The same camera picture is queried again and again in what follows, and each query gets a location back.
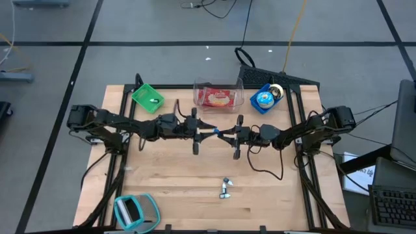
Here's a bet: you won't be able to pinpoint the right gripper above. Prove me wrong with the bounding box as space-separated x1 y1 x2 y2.
216 114 281 160

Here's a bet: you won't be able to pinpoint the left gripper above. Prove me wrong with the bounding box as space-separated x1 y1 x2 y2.
156 108 218 155

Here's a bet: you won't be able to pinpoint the red popcorn packet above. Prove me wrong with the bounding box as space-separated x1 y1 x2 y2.
201 87 237 108
196 88 209 107

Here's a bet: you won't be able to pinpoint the blue plastic basket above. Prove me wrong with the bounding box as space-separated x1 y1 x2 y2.
249 83 284 115

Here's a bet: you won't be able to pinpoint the blue frosted toy donut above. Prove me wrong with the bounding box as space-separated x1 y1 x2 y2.
255 91 275 109

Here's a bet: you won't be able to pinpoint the green plastic basket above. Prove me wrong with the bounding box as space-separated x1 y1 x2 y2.
131 83 165 114

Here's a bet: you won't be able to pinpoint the clear plastic bin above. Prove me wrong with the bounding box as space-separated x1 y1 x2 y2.
193 77 245 114

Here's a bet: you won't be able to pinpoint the black perforated metal panel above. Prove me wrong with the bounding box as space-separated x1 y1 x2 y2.
238 64 321 88

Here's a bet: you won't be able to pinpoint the black desk beam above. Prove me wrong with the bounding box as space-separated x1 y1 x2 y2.
339 144 393 175

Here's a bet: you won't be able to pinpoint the white paper sheet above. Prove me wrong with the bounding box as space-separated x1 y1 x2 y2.
343 151 376 196

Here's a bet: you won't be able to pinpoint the dark grey case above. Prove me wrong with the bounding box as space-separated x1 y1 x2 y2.
372 157 416 189

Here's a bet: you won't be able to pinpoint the black computer keyboard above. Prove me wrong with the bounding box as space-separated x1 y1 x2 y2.
368 184 416 228

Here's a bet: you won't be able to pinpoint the grey metal floor foot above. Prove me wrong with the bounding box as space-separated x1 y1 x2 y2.
12 0 70 8
0 70 34 83

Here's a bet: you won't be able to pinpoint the black caster base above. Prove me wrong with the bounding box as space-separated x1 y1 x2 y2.
0 101 13 120

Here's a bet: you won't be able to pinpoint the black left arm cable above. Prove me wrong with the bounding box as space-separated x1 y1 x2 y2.
138 99 190 152

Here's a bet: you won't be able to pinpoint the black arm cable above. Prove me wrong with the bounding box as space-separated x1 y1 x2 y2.
138 99 190 152
246 142 284 181

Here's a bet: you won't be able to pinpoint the black aluminium table frame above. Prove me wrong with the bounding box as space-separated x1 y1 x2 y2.
97 83 350 230

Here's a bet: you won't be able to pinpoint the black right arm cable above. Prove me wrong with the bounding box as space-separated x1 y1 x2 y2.
246 142 284 181

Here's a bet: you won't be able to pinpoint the black looped floor cable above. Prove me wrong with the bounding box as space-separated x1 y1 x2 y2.
233 0 257 69

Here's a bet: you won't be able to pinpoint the black left base cable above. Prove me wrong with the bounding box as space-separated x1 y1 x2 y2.
80 151 111 191

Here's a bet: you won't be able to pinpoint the yellow floor cable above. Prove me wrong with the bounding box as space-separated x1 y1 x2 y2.
281 0 308 73

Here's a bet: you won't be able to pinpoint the thin black floor cable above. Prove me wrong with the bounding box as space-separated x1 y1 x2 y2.
181 0 239 20

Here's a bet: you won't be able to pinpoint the black desk cables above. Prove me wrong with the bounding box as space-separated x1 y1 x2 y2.
354 99 399 117

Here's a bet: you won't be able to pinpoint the white floor cable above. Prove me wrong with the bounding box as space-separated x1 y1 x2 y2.
0 0 16 66

